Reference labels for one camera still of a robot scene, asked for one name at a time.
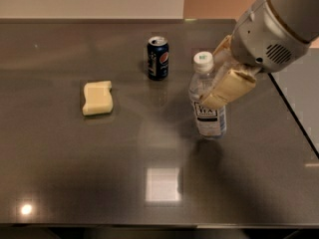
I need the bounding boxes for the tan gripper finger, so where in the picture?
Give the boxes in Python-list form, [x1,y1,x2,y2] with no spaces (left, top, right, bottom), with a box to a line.
[199,69,256,110]
[213,35,231,63]

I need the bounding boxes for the clear plastic tea bottle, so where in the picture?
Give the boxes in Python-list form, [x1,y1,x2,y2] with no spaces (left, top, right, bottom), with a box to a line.
[188,51,226,139]

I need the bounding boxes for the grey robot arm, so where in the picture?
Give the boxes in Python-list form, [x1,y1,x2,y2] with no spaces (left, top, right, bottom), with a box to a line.
[199,0,319,110]

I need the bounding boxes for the blue Pepsi soda can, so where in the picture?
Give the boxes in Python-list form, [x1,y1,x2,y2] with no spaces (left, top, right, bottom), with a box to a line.
[147,36,169,81]

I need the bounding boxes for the yellow sponge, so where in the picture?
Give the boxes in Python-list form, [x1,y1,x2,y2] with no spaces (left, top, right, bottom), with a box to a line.
[82,81,114,116]

